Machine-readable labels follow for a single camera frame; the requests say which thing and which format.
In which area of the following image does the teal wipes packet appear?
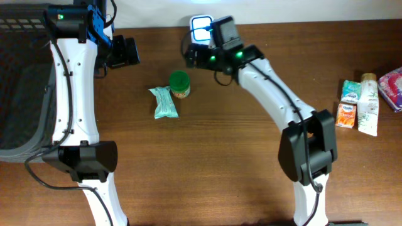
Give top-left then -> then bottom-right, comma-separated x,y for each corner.
149,86 -> 179,119

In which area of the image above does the grey plastic mesh basket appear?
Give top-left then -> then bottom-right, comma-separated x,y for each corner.
1,3 -> 56,163

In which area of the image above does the small teal tissue pack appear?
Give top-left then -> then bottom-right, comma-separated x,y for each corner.
340,80 -> 361,104

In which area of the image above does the white barcode scanner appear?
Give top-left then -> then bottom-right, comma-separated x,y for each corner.
189,14 -> 214,45

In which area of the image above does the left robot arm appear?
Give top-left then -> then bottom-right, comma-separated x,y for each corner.
40,1 -> 140,225

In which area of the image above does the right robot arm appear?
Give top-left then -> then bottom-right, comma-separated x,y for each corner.
181,15 -> 338,225

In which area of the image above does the green lid jar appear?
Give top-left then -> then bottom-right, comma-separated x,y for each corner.
169,70 -> 190,99

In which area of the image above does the orange tissue pack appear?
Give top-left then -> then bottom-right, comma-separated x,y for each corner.
335,103 -> 357,129

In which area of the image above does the white tube with tan cap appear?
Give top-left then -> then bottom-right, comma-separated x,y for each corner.
357,73 -> 379,137

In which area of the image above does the purple red pad pack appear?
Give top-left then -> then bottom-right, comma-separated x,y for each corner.
378,67 -> 401,112

